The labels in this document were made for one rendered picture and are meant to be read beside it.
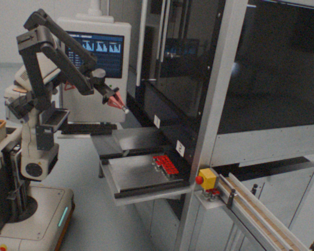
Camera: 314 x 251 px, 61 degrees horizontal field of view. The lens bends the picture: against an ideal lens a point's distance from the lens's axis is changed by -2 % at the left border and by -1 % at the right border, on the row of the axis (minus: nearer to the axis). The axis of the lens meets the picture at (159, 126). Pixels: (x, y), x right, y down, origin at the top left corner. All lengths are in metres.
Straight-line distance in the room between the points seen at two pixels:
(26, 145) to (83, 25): 0.86
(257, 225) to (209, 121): 0.49
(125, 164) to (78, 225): 1.01
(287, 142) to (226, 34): 0.79
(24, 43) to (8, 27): 5.41
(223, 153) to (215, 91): 0.35
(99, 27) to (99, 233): 1.56
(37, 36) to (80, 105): 1.05
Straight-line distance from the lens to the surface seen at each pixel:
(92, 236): 2.35
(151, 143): 1.79
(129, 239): 2.33
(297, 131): 1.70
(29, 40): 1.16
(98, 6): 2.03
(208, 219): 1.68
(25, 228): 2.09
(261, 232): 1.27
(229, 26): 1.15
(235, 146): 1.42
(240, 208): 1.34
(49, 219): 2.12
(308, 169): 2.02
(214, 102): 1.21
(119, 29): 1.99
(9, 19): 6.54
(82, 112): 2.15
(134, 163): 1.57
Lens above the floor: 1.77
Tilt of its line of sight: 26 degrees down
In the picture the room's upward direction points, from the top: 8 degrees clockwise
